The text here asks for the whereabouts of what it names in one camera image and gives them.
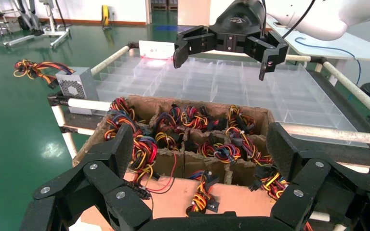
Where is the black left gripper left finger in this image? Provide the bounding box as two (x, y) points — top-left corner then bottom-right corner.
(19, 124), (154, 231)

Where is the white card with red print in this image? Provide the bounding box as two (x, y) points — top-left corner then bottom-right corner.
(138, 40), (176, 61)

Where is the wire bundle with long connector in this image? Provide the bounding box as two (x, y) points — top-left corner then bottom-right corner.
(123, 134), (178, 202)

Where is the beige panel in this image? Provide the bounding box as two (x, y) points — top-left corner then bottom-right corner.
(177, 0), (211, 27)

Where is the multicolour wire bundle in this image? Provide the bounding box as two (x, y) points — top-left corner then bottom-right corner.
(227, 105), (270, 164)
(185, 170), (220, 215)

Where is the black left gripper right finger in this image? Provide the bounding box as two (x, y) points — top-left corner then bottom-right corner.
(266, 122), (370, 231)

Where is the white pipe rack frame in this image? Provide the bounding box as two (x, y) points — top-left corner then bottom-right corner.
(47, 42), (370, 170)

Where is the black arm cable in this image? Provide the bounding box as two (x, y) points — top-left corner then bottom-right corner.
(261, 0), (317, 39)

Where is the brown cardboard divider box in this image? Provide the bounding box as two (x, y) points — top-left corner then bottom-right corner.
(72, 95), (301, 231)

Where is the red yellow wire bundle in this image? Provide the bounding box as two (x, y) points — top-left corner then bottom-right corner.
(197, 140), (244, 164)
(249, 171), (290, 201)
(152, 108), (185, 151)
(108, 97), (137, 122)

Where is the white metal floor stand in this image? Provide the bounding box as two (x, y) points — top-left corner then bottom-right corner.
(2, 0), (72, 50)

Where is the grey power supply with cables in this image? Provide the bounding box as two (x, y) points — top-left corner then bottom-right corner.
(13, 59), (100, 116)

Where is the clear plastic divider tray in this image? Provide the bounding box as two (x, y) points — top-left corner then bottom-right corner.
(95, 54), (370, 148)

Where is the blue cable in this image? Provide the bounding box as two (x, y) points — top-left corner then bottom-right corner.
(294, 36), (363, 87)

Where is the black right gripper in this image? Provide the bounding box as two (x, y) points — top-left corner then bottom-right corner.
(172, 0), (290, 81)

